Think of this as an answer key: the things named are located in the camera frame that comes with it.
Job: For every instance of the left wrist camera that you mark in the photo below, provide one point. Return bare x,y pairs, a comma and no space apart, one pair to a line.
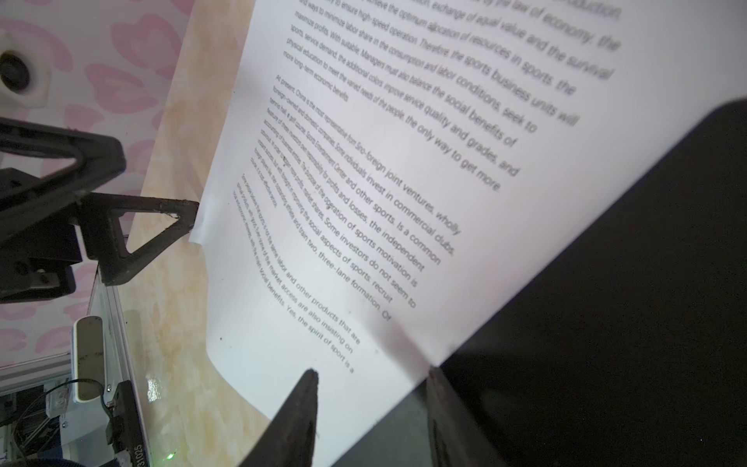
25,77

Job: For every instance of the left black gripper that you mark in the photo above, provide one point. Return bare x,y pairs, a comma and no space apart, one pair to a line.
39,245

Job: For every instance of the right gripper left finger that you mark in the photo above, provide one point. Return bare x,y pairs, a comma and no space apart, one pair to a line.
289,439

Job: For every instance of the printed paper sheet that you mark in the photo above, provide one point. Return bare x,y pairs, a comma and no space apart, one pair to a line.
391,173

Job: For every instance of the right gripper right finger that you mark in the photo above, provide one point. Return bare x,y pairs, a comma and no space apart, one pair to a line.
455,438

